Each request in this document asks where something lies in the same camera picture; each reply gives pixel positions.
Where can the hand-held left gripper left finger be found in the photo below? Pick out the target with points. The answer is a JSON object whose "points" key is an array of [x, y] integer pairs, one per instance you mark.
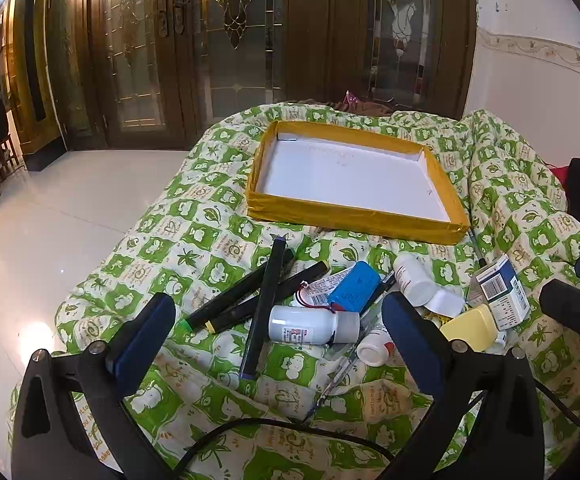
{"points": [[142, 342]]}

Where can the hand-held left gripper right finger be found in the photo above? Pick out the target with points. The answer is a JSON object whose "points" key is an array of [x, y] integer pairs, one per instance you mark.
{"points": [[412, 340]]}

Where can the small white pill bottle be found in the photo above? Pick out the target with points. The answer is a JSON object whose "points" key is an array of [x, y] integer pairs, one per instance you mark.
{"points": [[372, 350]]}

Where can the small white box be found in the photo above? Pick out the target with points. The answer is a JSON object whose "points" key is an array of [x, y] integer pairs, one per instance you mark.
{"points": [[447, 304]]}

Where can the pale yellow plastic case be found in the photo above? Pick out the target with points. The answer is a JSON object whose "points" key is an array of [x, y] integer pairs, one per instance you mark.
{"points": [[470, 330]]}

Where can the white spray bottle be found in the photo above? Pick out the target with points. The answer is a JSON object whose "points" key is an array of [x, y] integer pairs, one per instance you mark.
{"points": [[412, 280]]}

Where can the blue and white medicine box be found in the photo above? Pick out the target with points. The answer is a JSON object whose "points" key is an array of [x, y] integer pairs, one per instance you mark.
{"points": [[502, 290]]}

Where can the clear plastic pen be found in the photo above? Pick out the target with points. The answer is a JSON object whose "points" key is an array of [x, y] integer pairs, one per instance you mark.
{"points": [[337, 377]]}

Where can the black marker with green end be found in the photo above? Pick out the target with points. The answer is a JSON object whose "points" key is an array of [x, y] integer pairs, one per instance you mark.
{"points": [[230, 295]]}

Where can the white bottle with translucent cap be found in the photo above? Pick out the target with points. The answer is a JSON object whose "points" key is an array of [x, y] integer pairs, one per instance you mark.
{"points": [[300, 325]]}

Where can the black marker with yellow end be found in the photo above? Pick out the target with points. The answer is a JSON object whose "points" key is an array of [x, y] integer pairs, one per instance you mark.
{"points": [[301, 280]]}

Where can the black marker with purple end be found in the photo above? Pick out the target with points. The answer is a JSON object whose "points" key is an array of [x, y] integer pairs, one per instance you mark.
{"points": [[265, 310]]}

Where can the yellow taped cardboard tray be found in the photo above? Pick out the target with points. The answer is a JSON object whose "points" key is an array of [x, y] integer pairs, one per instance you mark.
{"points": [[345, 216]]}

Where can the green and white printed quilt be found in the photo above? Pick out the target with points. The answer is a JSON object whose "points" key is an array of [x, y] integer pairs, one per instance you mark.
{"points": [[195, 260]]}

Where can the red cloth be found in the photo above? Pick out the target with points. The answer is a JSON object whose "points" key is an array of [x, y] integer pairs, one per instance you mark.
{"points": [[560, 175]]}

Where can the white ointment tube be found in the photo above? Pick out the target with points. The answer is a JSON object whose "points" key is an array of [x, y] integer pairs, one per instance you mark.
{"points": [[320, 285]]}

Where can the thin dark pen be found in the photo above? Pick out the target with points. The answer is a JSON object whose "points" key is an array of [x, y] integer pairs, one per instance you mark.
{"points": [[476, 247]]}

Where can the brown cloth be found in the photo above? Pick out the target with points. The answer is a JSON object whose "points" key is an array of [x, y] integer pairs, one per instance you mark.
{"points": [[365, 107]]}

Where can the pink plastic bag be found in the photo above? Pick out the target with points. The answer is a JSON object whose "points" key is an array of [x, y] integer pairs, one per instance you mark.
{"points": [[351, 97]]}

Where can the wooden glass-panel door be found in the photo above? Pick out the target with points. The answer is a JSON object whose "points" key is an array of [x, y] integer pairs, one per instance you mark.
{"points": [[245, 35]]}

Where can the golden wooden door frame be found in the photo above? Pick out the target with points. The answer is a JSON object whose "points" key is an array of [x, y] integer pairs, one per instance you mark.
{"points": [[25, 60]]}

